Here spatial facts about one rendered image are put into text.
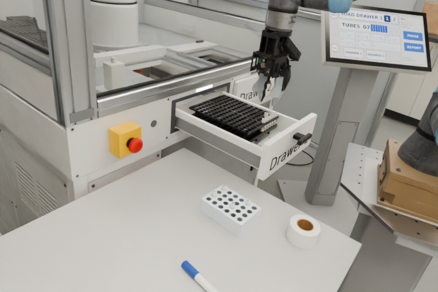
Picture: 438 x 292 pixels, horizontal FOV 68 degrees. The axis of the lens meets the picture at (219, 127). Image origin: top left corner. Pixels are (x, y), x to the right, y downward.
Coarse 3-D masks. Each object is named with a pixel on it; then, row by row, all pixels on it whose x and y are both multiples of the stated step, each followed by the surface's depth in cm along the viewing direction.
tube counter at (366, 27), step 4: (364, 24) 155; (368, 24) 156; (372, 24) 156; (376, 24) 156; (364, 28) 155; (368, 28) 155; (372, 28) 155; (376, 28) 156; (380, 28) 156; (384, 28) 156; (388, 28) 156; (392, 28) 157; (396, 28) 157; (376, 32) 155; (380, 32) 155; (384, 32) 156; (388, 32) 156; (392, 32) 156; (396, 32) 156
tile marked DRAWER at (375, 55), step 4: (368, 52) 152; (372, 52) 153; (376, 52) 153; (380, 52) 153; (384, 52) 153; (368, 56) 152; (372, 56) 152; (376, 56) 152; (380, 56) 153; (384, 56) 153; (380, 60) 152; (384, 60) 152
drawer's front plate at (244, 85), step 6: (246, 78) 124; (252, 78) 126; (270, 78) 138; (234, 84) 120; (240, 84) 120; (246, 84) 124; (252, 84) 128; (234, 90) 121; (240, 90) 122; (246, 90) 126; (270, 90) 142; (240, 96) 124; (252, 96) 131; (258, 96) 135
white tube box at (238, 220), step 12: (228, 192) 83; (204, 204) 79; (216, 204) 78; (228, 204) 78; (240, 204) 79; (252, 204) 79; (216, 216) 77; (228, 216) 74; (240, 216) 75; (252, 216) 76; (228, 228) 75; (240, 228) 73
